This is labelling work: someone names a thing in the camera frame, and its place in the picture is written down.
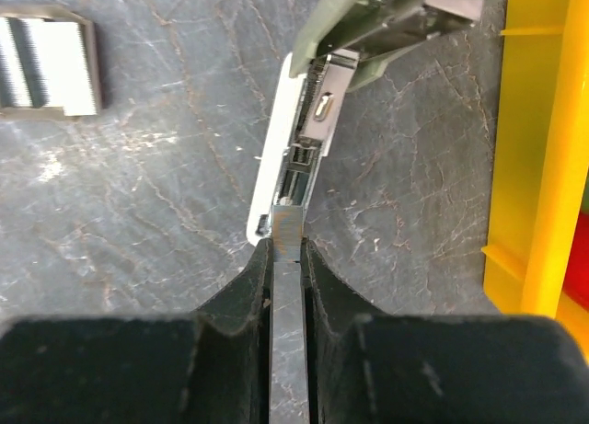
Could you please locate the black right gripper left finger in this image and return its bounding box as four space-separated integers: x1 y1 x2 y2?
1 240 274 423

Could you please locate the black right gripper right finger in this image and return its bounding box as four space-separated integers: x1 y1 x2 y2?
300 240 588 423

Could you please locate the silver staple strip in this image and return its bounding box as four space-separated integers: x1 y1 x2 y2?
271 205 304 263

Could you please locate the red white staple box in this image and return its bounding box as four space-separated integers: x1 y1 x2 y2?
1 4 103 120

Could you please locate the green white stapler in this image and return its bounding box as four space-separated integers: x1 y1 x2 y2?
246 0 503 245

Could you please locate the yellow plastic tray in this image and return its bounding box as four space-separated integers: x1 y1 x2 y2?
483 0 588 343

